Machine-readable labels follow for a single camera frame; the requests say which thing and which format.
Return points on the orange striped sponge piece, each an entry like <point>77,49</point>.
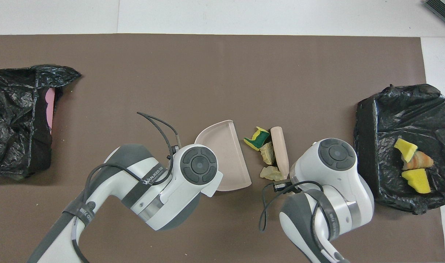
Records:
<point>419,161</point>

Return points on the small yellow sponge piece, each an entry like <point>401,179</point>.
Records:
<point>406,149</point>

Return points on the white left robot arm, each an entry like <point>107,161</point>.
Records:
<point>178,190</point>

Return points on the brown table mat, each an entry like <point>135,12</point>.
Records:
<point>207,73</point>

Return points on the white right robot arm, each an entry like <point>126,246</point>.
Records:
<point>357,190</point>

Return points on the dark ribbed panel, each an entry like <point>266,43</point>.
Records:
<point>443,11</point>

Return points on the green and yellow sponge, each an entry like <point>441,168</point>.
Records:
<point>257,140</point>

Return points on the pink bin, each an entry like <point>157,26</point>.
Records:
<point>50,107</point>

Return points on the open bin with black bag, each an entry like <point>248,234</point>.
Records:
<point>390,117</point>

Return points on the beige plastic dustpan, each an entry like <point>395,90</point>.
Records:
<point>226,157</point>

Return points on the large yellow sponge piece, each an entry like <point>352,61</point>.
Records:
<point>417,180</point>

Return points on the crumpled black trash bag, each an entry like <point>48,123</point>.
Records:
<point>10,120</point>

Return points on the pale yellow foam chunk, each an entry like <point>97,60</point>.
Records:
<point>268,153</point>
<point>271,173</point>

